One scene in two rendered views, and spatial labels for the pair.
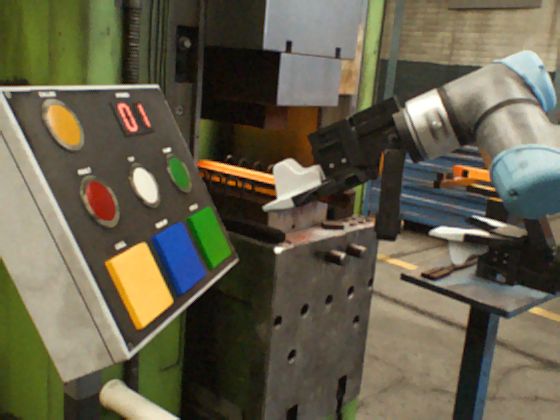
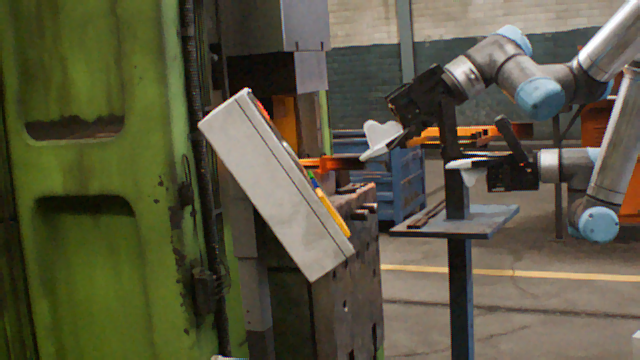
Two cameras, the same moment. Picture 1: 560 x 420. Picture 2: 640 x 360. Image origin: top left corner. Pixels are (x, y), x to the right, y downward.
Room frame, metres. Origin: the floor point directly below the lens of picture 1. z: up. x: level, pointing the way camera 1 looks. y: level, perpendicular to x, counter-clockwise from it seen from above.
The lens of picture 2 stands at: (-0.48, 0.49, 1.23)
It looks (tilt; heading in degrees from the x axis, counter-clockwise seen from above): 9 degrees down; 343
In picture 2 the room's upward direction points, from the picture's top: 5 degrees counter-clockwise
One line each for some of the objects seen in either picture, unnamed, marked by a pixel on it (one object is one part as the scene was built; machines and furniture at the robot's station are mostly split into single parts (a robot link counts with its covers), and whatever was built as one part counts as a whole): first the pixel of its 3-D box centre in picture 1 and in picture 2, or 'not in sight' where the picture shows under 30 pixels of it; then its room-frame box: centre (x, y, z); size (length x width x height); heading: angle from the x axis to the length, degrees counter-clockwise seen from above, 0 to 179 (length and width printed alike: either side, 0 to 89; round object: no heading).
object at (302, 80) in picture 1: (233, 73); (231, 78); (1.35, 0.13, 1.22); 0.42 x 0.20 x 0.10; 52
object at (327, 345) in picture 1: (231, 294); (256, 281); (1.40, 0.10, 0.69); 0.56 x 0.38 x 0.45; 52
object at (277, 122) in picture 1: (225, 107); (224, 110); (1.40, 0.14, 1.14); 0.30 x 0.07 x 0.06; 52
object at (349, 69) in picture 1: (347, 59); not in sight; (1.55, -0.13, 1.27); 0.09 x 0.02 x 0.17; 142
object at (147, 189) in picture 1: (144, 185); not in sight; (0.71, 0.16, 1.09); 0.05 x 0.03 x 0.04; 142
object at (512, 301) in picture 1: (490, 279); (458, 219); (1.56, -0.57, 0.74); 0.40 x 0.30 x 0.02; 135
